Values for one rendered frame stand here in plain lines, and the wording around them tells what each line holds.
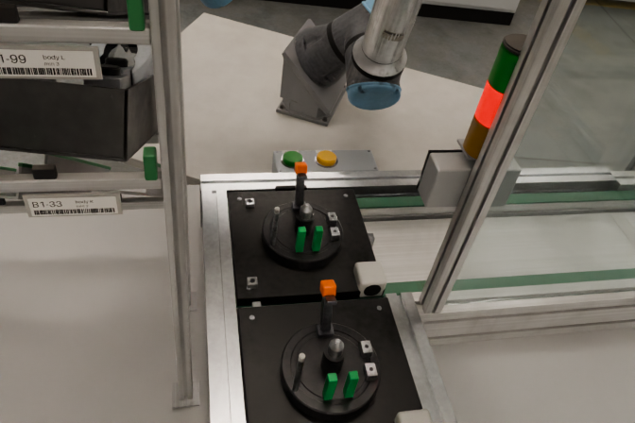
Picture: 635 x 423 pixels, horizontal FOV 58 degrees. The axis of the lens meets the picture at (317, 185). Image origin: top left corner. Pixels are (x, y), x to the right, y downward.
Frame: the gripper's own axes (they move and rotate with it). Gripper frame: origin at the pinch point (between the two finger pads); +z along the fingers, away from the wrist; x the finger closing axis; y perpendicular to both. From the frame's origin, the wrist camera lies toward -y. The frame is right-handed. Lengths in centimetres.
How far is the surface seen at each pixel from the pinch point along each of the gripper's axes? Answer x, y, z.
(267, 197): -18.9, 31.7, 2.4
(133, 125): -11.7, -13.8, 13.7
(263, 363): -25.9, 18.0, 32.1
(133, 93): -11.8, -16.1, 11.3
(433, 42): -65, 239, -199
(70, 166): 4.2, 5.3, 12.2
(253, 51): 2, 70, -56
